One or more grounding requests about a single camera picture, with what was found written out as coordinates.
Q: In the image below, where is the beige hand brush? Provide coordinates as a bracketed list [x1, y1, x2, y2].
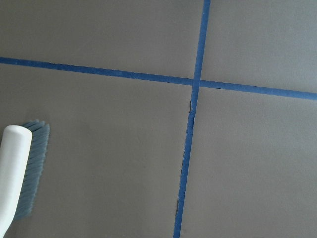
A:
[0, 120, 50, 237]

